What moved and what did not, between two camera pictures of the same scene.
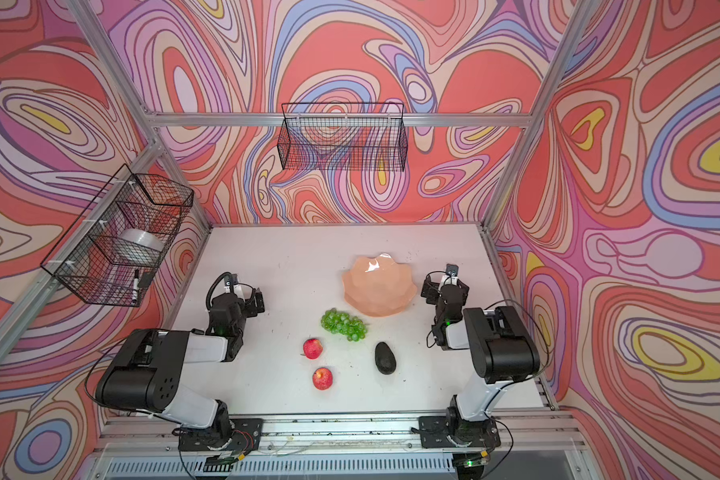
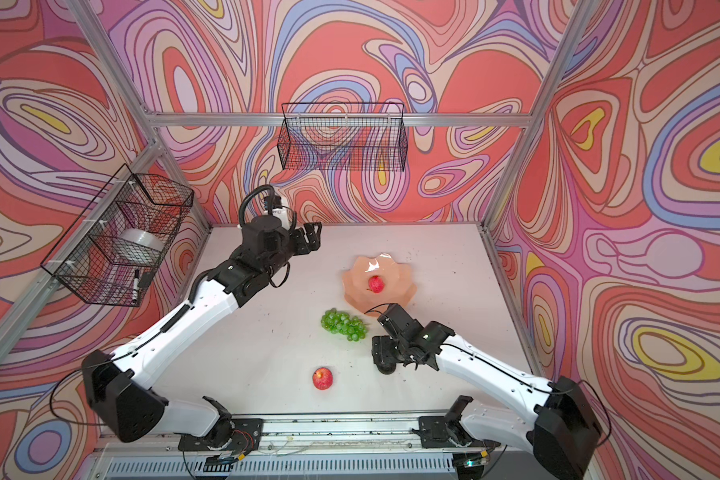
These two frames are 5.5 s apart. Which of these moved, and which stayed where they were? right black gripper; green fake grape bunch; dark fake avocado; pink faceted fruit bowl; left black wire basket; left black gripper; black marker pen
Moved: left black gripper; right black gripper
Stayed: left black wire basket; dark fake avocado; black marker pen; green fake grape bunch; pink faceted fruit bowl
